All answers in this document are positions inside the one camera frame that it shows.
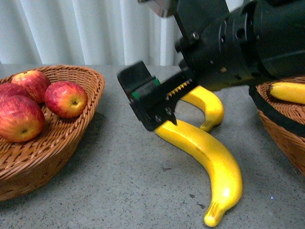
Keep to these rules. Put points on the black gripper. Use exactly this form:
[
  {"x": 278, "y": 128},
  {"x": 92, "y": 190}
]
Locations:
[{"x": 208, "y": 49}]

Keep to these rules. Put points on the red yellow apple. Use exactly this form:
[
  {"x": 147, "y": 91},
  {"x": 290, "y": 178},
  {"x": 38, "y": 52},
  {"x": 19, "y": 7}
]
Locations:
[
  {"x": 66, "y": 99},
  {"x": 21, "y": 119}
]

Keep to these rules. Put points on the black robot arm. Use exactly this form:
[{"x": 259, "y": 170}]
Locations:
[{"x": 261, "y": 41}]

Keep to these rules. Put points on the small far yellow banana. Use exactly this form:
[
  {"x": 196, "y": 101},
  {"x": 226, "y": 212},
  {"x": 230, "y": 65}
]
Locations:
[{"x": 209, "y": 103}]

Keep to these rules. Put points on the large near yellow banana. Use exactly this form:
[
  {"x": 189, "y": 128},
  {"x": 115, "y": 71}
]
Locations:
[{"x": 221, "y": 166}]

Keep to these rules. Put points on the red apple back in basket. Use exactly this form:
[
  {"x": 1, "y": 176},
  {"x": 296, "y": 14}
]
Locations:
[{"x": 35, "y": 83}]

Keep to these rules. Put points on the red apple in basket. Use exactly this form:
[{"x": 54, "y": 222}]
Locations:
[
  {"x": 11, "y": 89},
  {"x": 35, "y": 83}
]

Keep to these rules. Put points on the grey pleated curtain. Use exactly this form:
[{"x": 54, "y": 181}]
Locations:
[{"x": 90, "y": 32}]

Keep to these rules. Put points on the yellow banana in right basket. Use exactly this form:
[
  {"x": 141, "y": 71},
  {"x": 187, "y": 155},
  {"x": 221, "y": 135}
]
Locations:
[{"x": 290, "y": 92}]

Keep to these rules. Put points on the left brown wicker basket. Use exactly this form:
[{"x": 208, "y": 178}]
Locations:
[{"x": 27, "y": 166}]

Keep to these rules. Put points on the brown wicker basket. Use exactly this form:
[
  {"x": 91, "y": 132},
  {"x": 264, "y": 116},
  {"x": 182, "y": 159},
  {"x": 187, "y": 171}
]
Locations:
[
  {"x": 284, "y": 121},
  {"x": 27, "y": 166}
]

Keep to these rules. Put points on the right brown wicker basket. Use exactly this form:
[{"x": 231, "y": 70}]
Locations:
[{"x": 284, "y": 121}]

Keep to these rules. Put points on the red apple front in basket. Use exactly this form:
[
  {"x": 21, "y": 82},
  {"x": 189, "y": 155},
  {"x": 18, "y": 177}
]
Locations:
[{"x": 11, "y": 89}]

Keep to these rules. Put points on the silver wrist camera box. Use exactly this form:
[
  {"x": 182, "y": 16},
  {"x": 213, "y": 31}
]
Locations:
[{"x": 163, "y": 8}]

